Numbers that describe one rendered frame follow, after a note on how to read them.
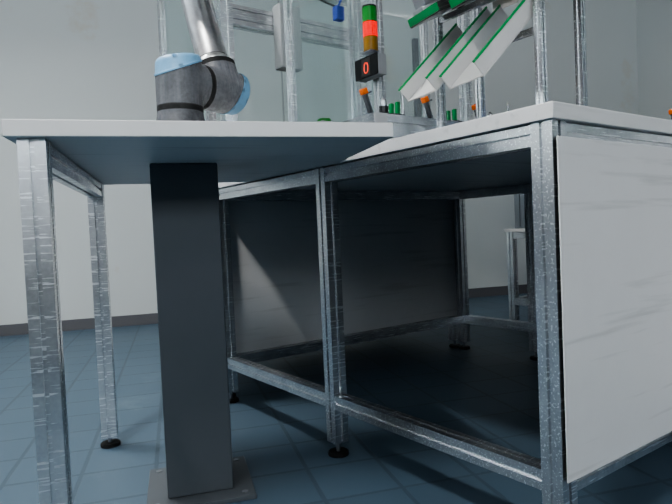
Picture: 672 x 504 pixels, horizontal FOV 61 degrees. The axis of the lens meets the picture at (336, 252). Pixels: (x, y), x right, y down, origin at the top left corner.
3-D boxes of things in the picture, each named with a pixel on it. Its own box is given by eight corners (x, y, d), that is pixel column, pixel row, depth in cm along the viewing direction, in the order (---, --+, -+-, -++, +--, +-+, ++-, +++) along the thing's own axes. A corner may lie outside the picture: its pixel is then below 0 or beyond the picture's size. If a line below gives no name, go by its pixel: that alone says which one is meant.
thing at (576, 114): (553, 117, 101) (552, 100, 101) (208, 190, 223) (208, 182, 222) (813, 152, 183) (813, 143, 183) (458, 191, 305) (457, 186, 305)
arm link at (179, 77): (145, 108, 145) (143, 54, 145) (189, 115, 156) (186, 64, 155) (174, 100, 138) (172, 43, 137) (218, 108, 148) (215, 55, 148)
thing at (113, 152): (1, 136, 95) (0, 118, 95) (83, 185, 182) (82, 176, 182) (393, 137, 114) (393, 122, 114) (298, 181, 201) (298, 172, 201)
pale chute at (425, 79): (437, 90, 143) (426, 77, 142) (408, 102, 155) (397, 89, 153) (496, 19, 151) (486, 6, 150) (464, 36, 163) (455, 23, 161)
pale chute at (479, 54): (484, 75, 131) (473, 60, 129) (449, 89, 143) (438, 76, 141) (546, -1, 139) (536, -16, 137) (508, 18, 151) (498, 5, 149)
